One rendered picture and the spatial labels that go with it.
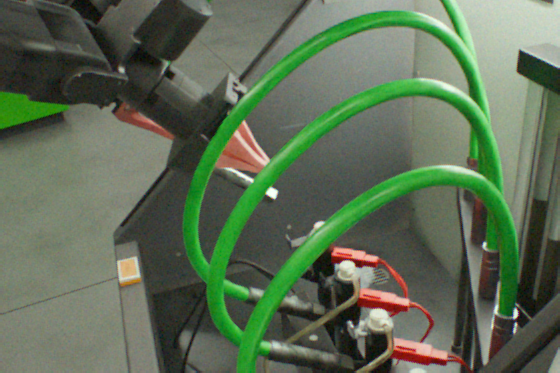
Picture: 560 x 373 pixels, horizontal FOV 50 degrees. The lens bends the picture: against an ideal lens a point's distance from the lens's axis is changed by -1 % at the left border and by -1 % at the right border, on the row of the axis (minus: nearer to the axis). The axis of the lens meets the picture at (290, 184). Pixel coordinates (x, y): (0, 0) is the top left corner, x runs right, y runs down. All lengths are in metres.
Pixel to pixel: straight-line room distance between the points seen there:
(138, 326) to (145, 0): 0.47
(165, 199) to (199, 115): 0.42
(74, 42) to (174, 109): 0.12
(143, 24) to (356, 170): 0.61
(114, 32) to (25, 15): 0.08
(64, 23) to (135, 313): 0.46
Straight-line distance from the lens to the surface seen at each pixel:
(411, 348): 0.61
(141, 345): 0.85
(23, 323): 2.51
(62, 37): 0.55
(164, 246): 1.05
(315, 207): 1.09
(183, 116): 0.60
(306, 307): 0.66
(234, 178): 0.77
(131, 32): 0.56
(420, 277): 1.08
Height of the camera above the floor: 1.53
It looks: 31 degrees down
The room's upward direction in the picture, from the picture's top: 5 degrees counter-clockwise
